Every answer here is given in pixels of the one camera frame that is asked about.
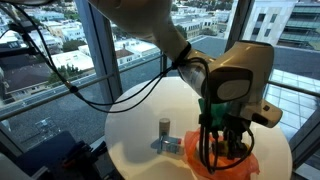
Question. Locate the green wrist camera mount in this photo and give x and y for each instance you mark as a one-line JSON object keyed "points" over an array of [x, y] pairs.
{"points": [[215, 117]]}

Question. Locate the yellow and brown vitamin bottle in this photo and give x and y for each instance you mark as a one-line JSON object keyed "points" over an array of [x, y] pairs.
{"points": [[223, 148]]}

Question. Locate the orange plastic bag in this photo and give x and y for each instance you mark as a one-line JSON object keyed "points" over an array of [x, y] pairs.
{"points": [[242, 171]]}

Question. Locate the white standing bottle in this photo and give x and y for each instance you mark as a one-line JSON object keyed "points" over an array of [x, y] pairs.
{"points": [[164, 126]]}

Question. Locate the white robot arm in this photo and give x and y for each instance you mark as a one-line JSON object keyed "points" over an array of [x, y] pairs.
{"points": [[231, 85]]}

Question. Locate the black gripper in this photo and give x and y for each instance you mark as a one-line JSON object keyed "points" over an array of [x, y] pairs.
{"points": [[234, 127]]}

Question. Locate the round white pedestal table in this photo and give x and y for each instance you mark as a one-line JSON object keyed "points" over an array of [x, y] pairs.
{"points": [[130, 135]]}

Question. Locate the dark equipment at lower left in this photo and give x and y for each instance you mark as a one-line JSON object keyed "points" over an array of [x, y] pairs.
{"points": [[59, 158]]}

